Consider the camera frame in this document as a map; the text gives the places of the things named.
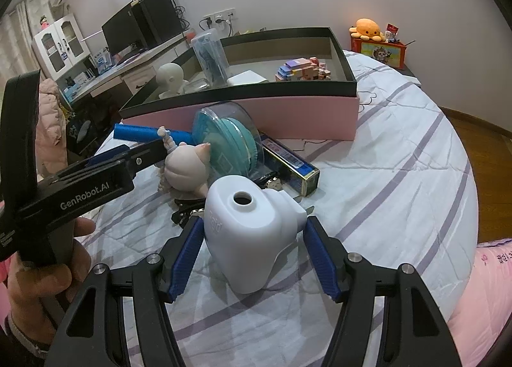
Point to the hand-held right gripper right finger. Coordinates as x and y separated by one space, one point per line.
322 259

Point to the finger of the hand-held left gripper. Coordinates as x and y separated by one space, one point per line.
144 153
106 156

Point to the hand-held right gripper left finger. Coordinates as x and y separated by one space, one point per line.
182 259

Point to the pink unicorn figurine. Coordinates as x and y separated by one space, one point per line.
186 169

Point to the white plug-in device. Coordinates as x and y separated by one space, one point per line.
248 239

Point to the white bust figurine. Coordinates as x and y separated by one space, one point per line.
170 77

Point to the clear plastic case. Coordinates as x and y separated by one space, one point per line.
210 57

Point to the white charger adapter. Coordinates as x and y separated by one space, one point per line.
246 78

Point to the pink and black storage box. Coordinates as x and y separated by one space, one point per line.
312 115

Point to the pink building block toy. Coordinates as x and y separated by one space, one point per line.
292 71

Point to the person's left forearm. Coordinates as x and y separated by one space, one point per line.
20 343

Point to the person's left hand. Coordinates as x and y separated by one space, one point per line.
36 295

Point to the blue plastic tool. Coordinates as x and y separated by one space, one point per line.
136 133

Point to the black office chair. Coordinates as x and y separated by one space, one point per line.
86 131

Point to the pink padded jacket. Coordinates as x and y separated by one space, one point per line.
50 123

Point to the white desk with drawers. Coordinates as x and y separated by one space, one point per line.
132 71

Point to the teal brush in clear case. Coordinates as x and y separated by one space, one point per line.
228 143

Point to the blue and gold box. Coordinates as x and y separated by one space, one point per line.
294 165

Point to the white glass-door cabinet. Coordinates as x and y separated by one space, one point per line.
58 47

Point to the black computer monitor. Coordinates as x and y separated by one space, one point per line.
120 29

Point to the black speakers stack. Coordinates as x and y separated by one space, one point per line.
158 19

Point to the small pink doll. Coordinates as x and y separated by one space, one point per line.
45 21

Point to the pink printed quilt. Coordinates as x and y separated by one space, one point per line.
484 303

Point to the red printed toy box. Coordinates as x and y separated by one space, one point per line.
380 53

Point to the orange octopus plush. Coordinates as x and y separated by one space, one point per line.
367 29

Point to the white wall outlet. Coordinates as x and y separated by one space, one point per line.
219 17

